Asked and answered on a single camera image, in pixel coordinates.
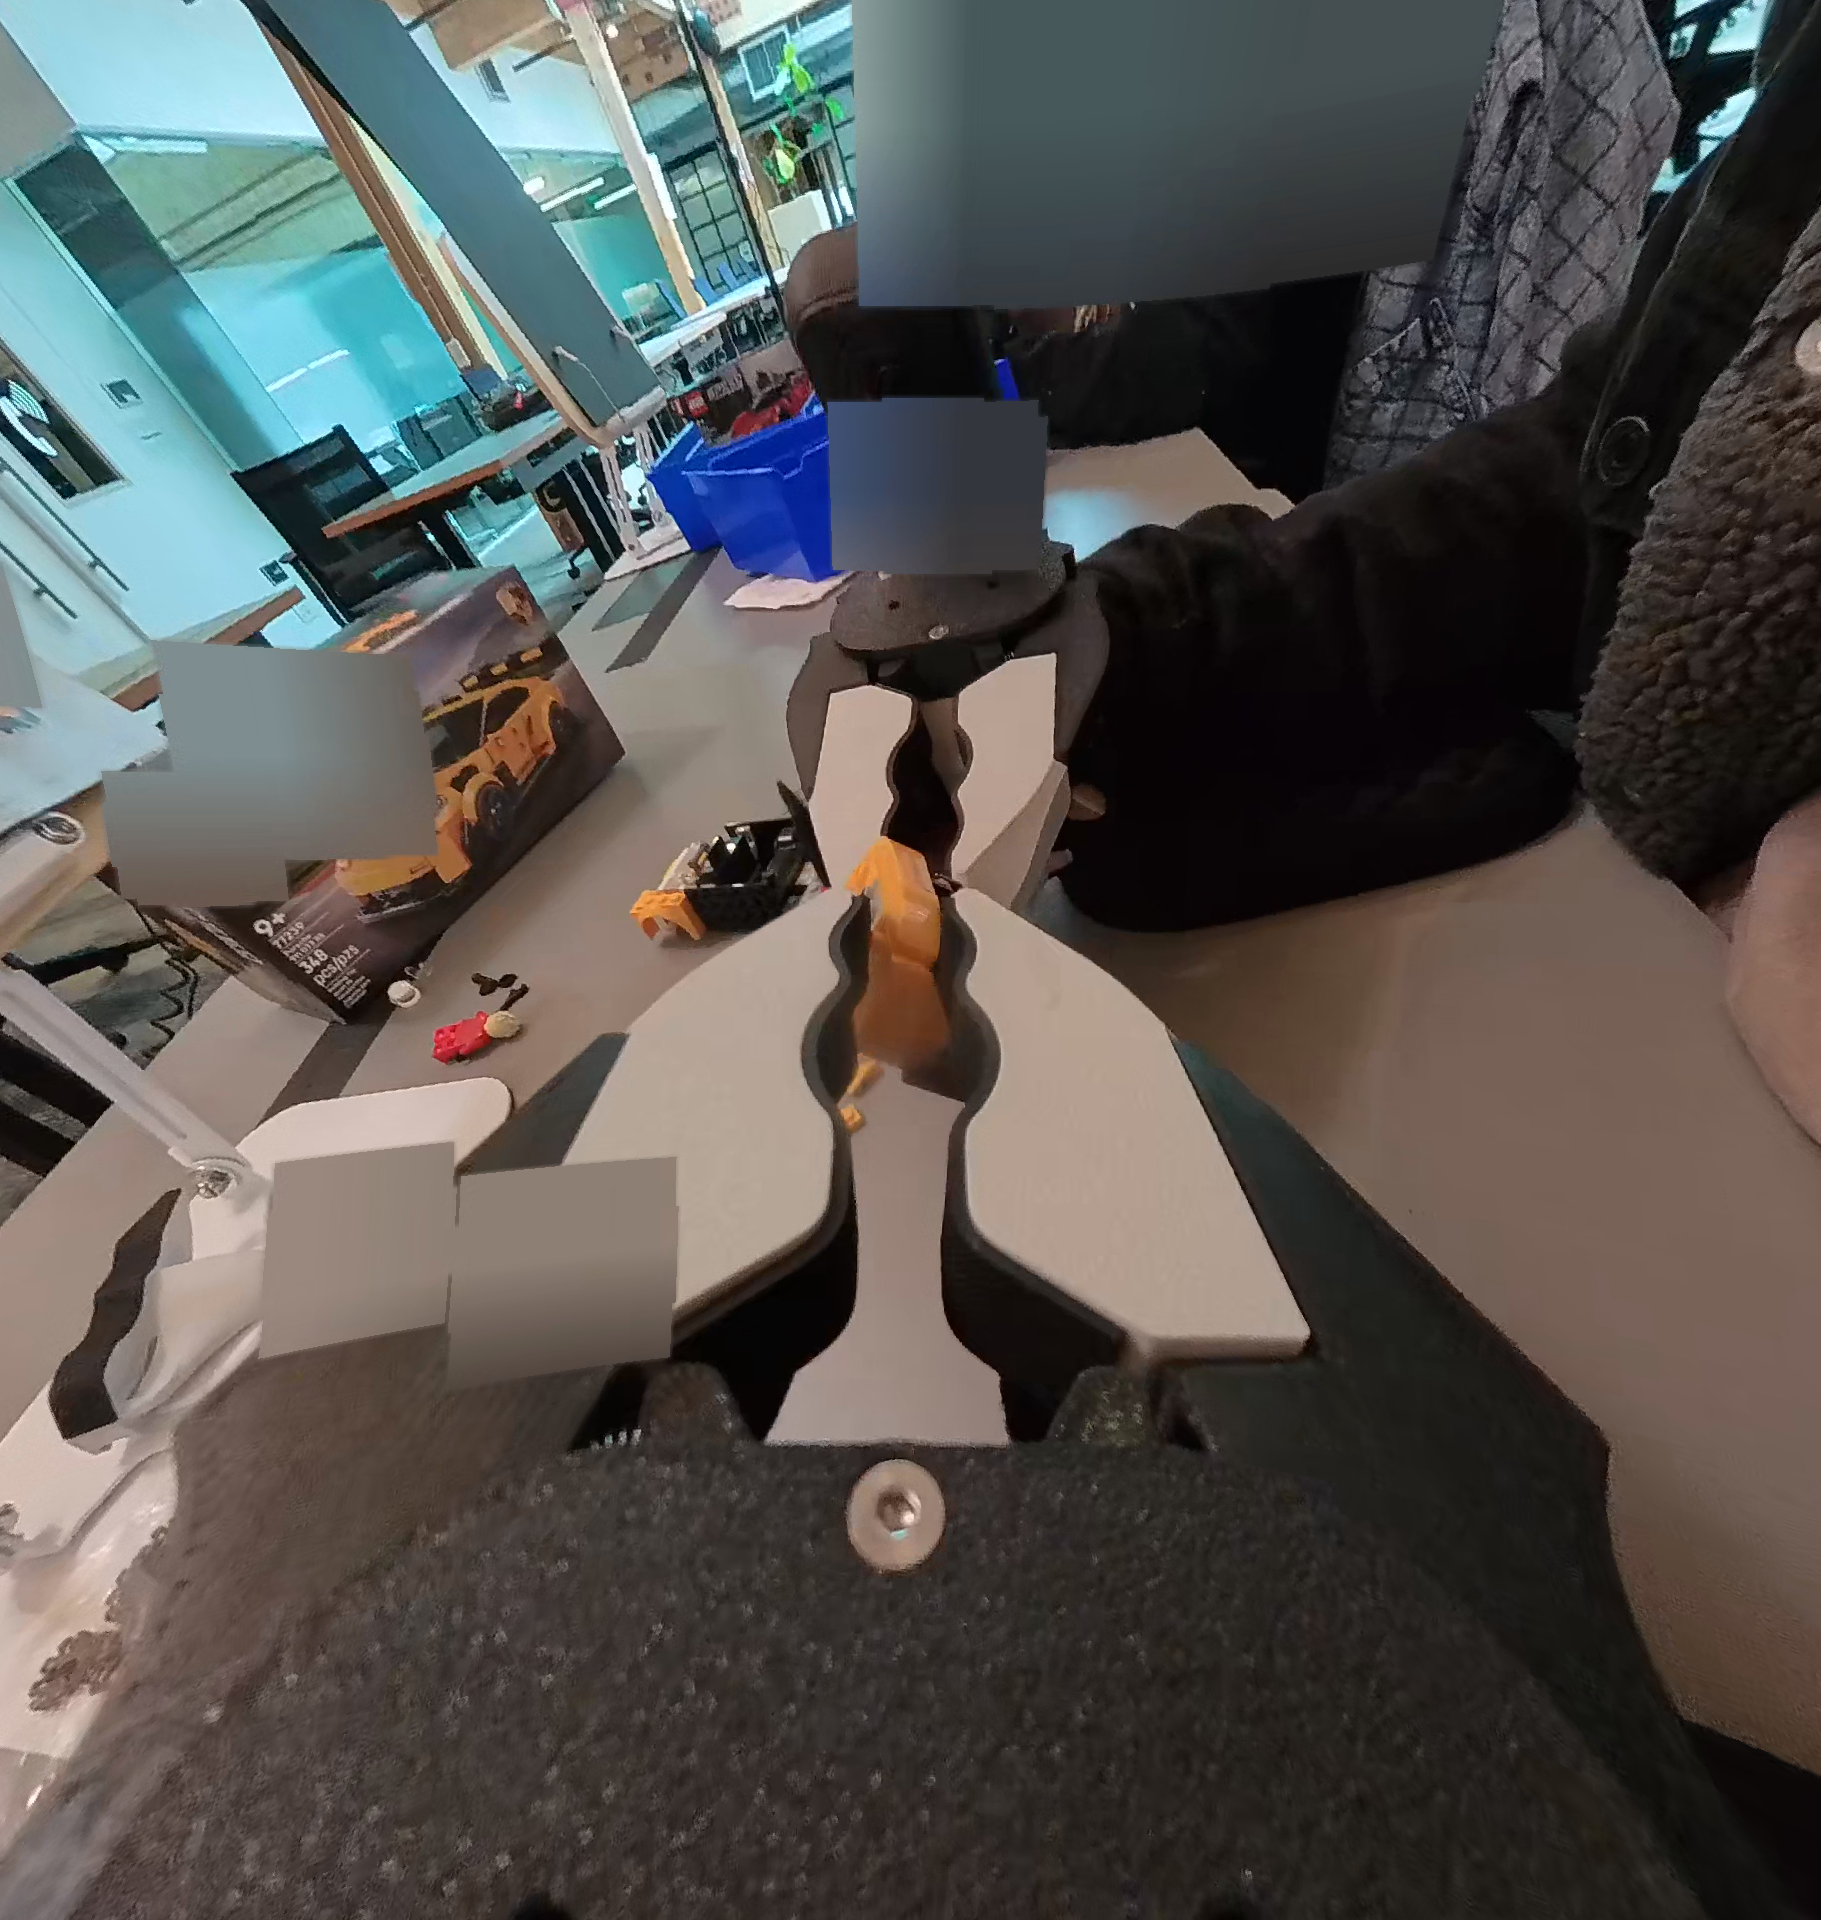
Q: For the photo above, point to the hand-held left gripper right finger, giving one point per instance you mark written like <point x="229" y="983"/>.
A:
<point x="1121" y="1170"/>

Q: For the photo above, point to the red lego minifigure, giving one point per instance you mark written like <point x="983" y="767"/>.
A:
<point x="468" y="1035"/>

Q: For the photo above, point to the black and orange car chassis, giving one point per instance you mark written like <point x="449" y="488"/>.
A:
<point x="663" y="910"/>

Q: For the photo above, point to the lego instruction booklet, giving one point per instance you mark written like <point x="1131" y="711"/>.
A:
<point x="39" y="751"/>

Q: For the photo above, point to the orange black lego car assembly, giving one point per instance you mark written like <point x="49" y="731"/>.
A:
<point x="903" y="975"/>

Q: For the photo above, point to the blue plastic bin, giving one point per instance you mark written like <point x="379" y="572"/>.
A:
<point x="678" y="487"/>
<point x="775" y="496"/>

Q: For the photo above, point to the black white stand clamp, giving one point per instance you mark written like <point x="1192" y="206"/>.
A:
<point x="101" y="1335"/>

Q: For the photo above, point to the grey fleece jacket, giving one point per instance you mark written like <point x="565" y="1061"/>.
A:
<point x="1720" y="601"/>

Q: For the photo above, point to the wooden pillar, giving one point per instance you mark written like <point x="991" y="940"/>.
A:
<point x="641" y="150"/>
<point x="386" y="241"/>

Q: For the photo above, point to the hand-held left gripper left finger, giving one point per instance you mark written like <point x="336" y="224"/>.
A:
<point x="730" y="1096"/>

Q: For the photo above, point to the small black lego piece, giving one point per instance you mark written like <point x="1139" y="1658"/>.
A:
<point x="501" y="986"/>

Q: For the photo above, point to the potted plant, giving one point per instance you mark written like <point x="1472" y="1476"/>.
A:
<point x="798" y="136"/>

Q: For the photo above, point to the white lego helmet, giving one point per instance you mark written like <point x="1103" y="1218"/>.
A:
<point x="406" y="993"/>

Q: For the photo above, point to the blue plaid cloth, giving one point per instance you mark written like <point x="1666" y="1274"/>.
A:
<point x="1511" y="225"/>

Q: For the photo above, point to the dark partition panel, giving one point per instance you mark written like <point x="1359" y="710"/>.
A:
<point x="445" y="150"/>

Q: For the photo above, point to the person's right forearm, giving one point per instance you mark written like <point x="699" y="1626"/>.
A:
<point x="1301" y="706"/>

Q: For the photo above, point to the wooden office desk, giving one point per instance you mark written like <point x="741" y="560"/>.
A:
<point x="461" y="471"/>

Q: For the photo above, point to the yellow car lego box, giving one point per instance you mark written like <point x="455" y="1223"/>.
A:
<point x="520" y="751"/>

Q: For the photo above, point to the clear bag of dark pieces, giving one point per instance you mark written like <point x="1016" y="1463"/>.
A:
<point x="77" y="1665"/>

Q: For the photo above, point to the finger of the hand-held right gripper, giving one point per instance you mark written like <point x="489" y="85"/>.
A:
<point x="850" y="766"/>
<point x="1023" y="751"/>

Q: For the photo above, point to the black office chair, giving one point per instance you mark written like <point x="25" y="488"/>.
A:
<point x="341" y="510"/>

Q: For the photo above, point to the person's right hand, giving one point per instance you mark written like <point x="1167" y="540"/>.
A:
<point x="1086" y="801"/>

